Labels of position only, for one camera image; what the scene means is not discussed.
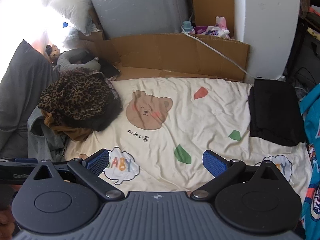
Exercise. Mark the teal capped bottle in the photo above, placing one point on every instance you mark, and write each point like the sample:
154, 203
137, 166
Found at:
187, 26

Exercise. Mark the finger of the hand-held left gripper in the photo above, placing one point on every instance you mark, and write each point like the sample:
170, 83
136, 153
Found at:
25, 160

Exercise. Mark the cream printed blanket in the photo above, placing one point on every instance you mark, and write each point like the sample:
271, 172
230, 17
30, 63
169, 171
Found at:
200, 120

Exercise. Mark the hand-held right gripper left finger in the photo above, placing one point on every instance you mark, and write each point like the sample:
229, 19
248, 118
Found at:
96, 163

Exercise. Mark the grey neck pillow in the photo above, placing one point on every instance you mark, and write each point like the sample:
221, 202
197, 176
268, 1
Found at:
62, 62

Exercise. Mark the white pillow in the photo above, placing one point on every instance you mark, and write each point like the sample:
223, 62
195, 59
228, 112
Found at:
70, 7

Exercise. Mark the dark furry cloth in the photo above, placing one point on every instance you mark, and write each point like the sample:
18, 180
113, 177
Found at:
110, 67

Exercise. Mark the brown garment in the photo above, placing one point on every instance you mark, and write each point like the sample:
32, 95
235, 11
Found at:
77, 133

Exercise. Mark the grey plastic-wrapped mattress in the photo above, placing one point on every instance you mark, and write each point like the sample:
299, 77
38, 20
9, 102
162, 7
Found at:
137, 5

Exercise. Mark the grey-blue garment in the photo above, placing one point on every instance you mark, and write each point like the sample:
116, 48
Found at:
42, 142

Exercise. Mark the leopard print pants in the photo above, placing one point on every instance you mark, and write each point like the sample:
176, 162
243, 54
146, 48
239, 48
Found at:
75, 97

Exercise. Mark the flat cardboard sheet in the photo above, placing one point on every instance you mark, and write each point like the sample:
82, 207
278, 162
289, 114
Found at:
162, 52

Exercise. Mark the folded black garment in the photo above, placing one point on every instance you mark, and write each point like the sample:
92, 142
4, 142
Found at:
275, 112

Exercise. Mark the dark grey cushion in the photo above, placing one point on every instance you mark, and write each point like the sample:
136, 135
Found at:
22, 92

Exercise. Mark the black bag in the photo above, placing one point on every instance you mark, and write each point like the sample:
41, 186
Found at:
307, 55

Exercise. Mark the teal printed cloth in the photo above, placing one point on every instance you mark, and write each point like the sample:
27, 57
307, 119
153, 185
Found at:
312, 120

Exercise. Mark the small plush toy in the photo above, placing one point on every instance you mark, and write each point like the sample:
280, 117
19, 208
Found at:
53, 52

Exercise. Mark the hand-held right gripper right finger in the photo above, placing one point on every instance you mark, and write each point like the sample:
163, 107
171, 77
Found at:
213, 163

